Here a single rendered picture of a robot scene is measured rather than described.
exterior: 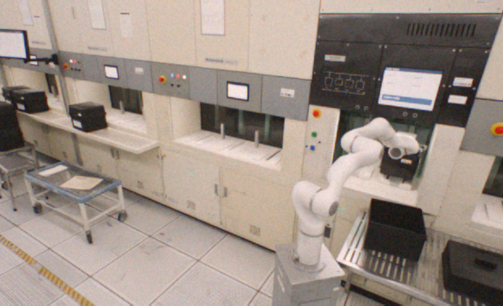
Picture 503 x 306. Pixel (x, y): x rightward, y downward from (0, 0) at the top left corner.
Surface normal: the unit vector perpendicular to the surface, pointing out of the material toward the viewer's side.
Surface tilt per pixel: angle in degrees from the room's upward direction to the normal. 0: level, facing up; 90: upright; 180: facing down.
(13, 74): 90
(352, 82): 90
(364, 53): 90
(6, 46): 82
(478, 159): 90
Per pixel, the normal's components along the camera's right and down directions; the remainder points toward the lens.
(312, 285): 0.24, 0.39
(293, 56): -0.51, 0.32
